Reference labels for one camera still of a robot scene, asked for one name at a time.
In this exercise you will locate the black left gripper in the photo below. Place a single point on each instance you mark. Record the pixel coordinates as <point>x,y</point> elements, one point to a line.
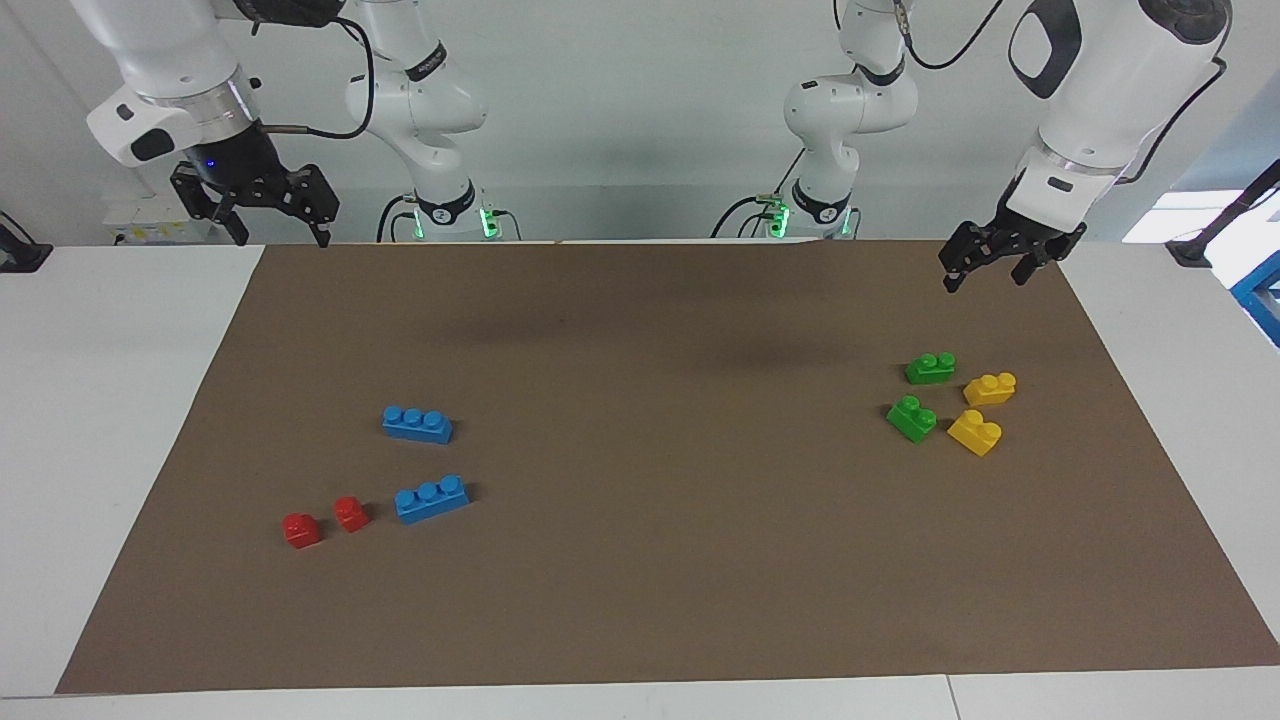
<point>1040,235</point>

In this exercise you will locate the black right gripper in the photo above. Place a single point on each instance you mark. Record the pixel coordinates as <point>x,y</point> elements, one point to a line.
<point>235,165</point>

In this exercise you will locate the green two-stud block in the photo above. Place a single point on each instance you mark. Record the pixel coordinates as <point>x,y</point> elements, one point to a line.
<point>912,420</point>
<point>930,370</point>

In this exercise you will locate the blue three-stud block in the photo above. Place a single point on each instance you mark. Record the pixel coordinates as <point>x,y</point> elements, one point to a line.
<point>432,500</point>
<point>417,425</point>

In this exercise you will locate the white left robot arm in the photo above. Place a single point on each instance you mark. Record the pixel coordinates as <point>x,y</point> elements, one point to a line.
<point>1110,90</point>

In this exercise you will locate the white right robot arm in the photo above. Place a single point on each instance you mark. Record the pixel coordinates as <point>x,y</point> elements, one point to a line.
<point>160,60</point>

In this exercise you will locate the yellow two-stud block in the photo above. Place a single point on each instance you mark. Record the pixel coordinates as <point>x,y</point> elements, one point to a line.
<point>974,433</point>
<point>990,390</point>

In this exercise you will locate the red one-stud block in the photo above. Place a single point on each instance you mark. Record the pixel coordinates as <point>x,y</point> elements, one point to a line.
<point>301,531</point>
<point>351,514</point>

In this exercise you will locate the white power strip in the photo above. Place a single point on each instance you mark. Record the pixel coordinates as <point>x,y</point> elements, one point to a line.
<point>150,225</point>

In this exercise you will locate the black angled stand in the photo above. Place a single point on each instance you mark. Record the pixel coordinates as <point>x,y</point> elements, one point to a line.
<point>1195,247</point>

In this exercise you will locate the brown table mat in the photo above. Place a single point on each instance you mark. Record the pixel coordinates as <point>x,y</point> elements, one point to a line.
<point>650,580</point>

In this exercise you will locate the black clamp mount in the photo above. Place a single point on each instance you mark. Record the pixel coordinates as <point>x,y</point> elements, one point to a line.
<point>20,255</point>

